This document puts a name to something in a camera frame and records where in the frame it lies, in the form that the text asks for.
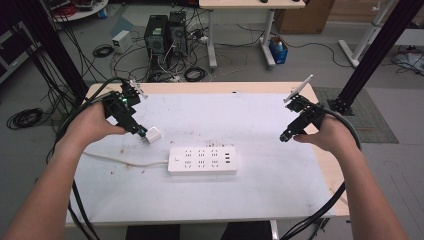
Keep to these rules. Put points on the grey floor mat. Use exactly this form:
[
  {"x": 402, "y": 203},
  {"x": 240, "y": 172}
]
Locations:
[{"x": 370, "y": 116}]

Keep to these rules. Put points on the cardboard box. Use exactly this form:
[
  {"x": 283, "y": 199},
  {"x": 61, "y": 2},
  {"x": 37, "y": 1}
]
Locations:
[{"x": 305, "y": 16}]

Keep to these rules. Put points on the white table mat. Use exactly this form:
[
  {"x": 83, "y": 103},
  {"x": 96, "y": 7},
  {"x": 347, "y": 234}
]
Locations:
[{"x": 206, "y": 196}]

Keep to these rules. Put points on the round white table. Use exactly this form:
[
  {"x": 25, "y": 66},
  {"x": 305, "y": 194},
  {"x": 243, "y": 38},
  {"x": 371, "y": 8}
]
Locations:
[{"x": 83, "y": 11}]

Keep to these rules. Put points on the black computer tower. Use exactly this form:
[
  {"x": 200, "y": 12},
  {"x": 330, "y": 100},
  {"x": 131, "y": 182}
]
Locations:
[
  {"x": 178, "y": 31},
  {"x": 156, "y": 40}
]

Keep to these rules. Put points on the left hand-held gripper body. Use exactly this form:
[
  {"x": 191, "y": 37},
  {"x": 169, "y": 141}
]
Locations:
[{"x": 119, "y": 106}]

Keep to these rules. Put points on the white charger plug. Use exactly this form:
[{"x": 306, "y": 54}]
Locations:
[{"x": 154, "y": 135}]

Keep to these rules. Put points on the wooden desk with white legs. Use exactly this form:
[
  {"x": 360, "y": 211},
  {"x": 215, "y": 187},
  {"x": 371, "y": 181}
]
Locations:
[{"x": 250, "y": 4}]

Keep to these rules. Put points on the white table leg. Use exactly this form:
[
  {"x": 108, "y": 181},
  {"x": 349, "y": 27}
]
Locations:
[{"x": 274, "y": 230}]

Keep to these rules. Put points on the white power strip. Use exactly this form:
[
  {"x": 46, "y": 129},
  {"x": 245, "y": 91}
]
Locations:
[{"x": 203, "y": 161}]

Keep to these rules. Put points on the person's right hand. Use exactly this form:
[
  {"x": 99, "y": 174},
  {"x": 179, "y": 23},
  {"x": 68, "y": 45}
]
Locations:
[{"x": 333, "y": 135}]

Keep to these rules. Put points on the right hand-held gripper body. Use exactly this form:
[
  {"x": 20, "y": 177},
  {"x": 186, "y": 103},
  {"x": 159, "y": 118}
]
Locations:
[{"x": 306, "y": 115}]

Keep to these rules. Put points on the blue box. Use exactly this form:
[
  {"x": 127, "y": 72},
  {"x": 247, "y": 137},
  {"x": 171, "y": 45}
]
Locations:
[{"x": 279, "y": 53}]

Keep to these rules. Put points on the person's left hand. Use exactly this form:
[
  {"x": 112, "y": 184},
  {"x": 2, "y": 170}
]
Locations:
[{"x": 90, "y": 128}]

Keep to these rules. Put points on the white metal stand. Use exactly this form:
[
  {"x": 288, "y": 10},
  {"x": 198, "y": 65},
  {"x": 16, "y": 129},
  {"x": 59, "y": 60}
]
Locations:
[{"x": 366, "y": 36}]

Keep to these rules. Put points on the black frame post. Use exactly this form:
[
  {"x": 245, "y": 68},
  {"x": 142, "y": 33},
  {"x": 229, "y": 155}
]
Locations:
[
  {"x": 376, "y": 53},
  {"x": 56, "y": 50}
]

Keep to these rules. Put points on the white box device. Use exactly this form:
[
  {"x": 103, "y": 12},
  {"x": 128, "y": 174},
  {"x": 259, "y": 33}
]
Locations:
[{"x": 121, "y": 40}]

